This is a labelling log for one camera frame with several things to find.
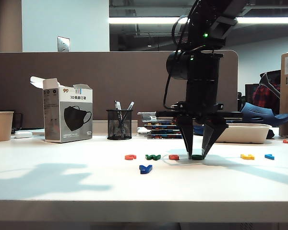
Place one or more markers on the silver capped pen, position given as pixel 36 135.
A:
pixel 130 106

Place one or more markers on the navy blue foam slipper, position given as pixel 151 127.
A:
pixel 198 130
pixel 259 110

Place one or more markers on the red letter O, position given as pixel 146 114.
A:
pixel 173 157

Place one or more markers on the white ceiling light strip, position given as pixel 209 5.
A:
pixel 134 20

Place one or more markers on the black office chair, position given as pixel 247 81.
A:
pixel 273 76

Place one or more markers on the green letter O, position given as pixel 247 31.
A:
pixel 196 157

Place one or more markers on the letter magnet blister pack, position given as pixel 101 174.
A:
pixel 160 124
pixel 164 137
pixel 164 128
pixel 164 132

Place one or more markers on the tan paper cup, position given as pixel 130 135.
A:
pixel 1 127

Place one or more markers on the green letter w magnet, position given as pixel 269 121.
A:
pixel 153 157

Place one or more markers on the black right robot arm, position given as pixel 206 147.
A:
pixel 201 67

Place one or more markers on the light blue letter r magnet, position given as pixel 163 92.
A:
pixel 269 157

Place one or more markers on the black computer monitor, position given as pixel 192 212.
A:
pixel 249 95

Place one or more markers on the beige pulp food tray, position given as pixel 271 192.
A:
pixel 249 134

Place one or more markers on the brown fabric desk partition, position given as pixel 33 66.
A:
pixel 86 72

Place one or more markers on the white earbuds case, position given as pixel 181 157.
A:
pixel 23 134

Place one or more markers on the yellow letter u magnet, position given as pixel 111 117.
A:
pixel 245 157

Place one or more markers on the black mesh pen holder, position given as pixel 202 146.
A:
pixel 115 130

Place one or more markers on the metal wall switch plate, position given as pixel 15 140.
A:
pixel 63 44

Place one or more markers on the orange letter g magnet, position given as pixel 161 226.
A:
pixel 129 157

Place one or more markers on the small white box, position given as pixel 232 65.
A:
pixel 142 130

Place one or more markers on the grey face mask box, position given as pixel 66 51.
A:
pixel 69 115

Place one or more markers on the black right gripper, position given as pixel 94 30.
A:
pixel 199 112

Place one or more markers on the clear plastic tray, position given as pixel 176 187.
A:
pixel 146 117

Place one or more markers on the blue letter y magnet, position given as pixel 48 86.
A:
pixel 145 169

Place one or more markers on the red plaid jacket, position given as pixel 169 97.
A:
pixel 266 95

